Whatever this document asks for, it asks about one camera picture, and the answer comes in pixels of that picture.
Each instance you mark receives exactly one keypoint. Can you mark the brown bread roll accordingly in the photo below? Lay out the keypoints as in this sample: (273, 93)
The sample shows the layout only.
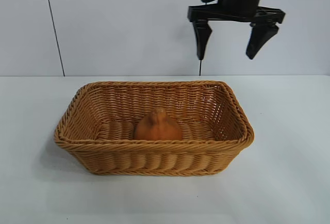
(157, 128)

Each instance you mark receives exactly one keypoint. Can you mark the woven wicker basket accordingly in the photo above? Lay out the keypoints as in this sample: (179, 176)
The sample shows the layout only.
(154, 157)

